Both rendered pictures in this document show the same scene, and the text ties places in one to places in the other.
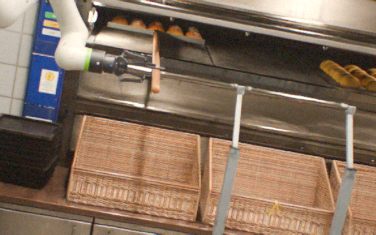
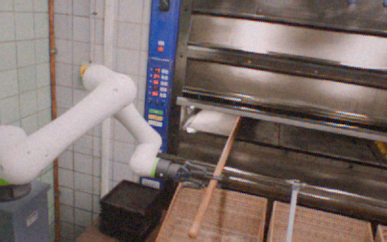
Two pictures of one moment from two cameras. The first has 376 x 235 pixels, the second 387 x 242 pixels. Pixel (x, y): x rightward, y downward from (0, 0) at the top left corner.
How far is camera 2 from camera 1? 2.11 m
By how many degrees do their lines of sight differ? 18
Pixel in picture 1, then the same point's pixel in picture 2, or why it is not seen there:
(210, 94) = (275, 168)
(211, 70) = (276, 151)
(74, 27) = (144, 140)
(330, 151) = (375, 216)
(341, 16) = not seen: outside the picture
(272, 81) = (326, 160)
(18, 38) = not seen: hidden behind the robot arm
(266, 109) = (321, 181)
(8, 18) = (20, 179)
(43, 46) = not seen: hidden behind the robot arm
